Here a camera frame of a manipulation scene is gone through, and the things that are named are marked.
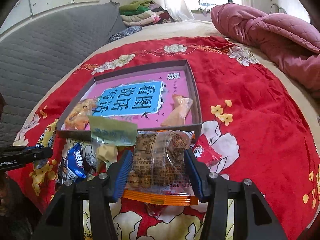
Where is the red candy bar wrapper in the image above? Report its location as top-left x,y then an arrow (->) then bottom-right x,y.
193,134 -> 222,167

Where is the green pastry snack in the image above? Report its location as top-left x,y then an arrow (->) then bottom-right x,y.
88,115 -> 138,170

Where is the yellow cake snack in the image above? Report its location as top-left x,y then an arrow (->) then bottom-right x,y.
33,119 -> 58,170

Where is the brown cake clear pack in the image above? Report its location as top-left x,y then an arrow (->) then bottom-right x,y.
123,130 -> 199,206

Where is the blue cookie packet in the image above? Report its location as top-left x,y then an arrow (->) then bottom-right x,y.
66,143 -> 87,181

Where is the rice cracker snack pack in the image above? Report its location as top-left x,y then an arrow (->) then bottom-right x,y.
65,99 -> 98,131

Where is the peach pastry snack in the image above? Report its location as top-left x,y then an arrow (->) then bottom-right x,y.
161,94 -> 193,127

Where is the dark chocolate bar wrapper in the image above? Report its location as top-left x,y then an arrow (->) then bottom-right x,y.
56,163 -> 67,186

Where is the red floral cloth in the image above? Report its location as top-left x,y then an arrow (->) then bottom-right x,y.
14,36 -> 319,239

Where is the grey box lid tray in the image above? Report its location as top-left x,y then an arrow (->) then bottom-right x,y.
57,60 -> 202,140

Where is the dark blue patterned cloth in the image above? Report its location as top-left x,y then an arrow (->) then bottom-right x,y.
108,26 -> 142,43

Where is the pink quilted blanket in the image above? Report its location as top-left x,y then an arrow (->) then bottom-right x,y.
210,3 -> 319,99

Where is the stack of folded blankets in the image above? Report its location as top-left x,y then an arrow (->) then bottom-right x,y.
119,0 -> 174,27

